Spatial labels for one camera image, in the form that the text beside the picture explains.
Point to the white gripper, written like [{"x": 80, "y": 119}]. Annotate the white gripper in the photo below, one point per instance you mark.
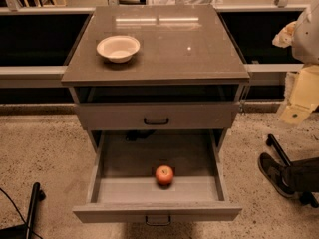
[{"x": 306, "y": 40}]

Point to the red apple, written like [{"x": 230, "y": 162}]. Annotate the red apple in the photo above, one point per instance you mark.
[{"x": 164, "y": 175}]

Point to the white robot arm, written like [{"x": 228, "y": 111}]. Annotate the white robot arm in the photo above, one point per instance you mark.
[{"x": 305, "y": 42}]

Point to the closed grey upper drawer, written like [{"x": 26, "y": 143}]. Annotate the closed grey upper drawer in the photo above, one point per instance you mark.
[{"x": 181, "y": 116}]

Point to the grey drawer cabinet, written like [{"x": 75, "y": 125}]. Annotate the grey drawer cabinet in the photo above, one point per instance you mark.
[{"x": 186, "y": 56}]

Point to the open grey middle drawer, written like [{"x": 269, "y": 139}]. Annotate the open grey middle drawer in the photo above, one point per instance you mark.
[{"x": 123, "y": 186}]

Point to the dark trouser leg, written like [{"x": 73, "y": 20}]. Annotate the dark trouser leg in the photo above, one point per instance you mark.
[{"x": 302, "y": 175}]

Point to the white paper bowl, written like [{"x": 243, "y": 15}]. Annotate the white paper bowl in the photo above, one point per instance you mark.
[{"x": 118, "y": 49}]

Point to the grey metal railing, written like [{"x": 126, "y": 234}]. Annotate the grey metal railing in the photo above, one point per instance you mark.
[{"x": 30, "y": 73}]

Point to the black chair base left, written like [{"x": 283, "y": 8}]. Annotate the black chair base left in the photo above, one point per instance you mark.
[{"x": 26, "y": 229}]

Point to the black upper drawer handle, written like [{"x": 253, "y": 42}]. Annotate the black upper drawer handle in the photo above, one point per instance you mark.
[{"x": 156, "y": 121}]

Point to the black drawer handle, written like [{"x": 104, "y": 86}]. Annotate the black drawer handle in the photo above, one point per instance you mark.
[
  {"x": 156, "y": 121},
  {"x": 158, "y": 220}
]

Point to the black lower drawer handle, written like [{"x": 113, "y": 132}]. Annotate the black lower drawer handle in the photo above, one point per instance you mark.
[{"x": 158, "y": 220}]

